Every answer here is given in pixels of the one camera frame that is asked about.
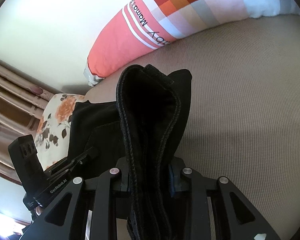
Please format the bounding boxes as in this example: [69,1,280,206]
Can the beige mattress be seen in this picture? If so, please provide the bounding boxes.
[83,13,300,240]

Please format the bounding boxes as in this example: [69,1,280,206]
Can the black pants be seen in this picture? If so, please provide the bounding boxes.
[68,65,192,239]

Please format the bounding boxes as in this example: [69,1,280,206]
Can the long patchwork bolster pillow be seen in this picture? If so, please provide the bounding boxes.
[84,0,300,86]

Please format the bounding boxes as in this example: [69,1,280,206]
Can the brown curtain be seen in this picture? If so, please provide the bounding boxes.
[0,61,54,185]

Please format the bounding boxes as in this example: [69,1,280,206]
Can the floral pillow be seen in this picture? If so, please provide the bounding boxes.
[34,94,84,170]

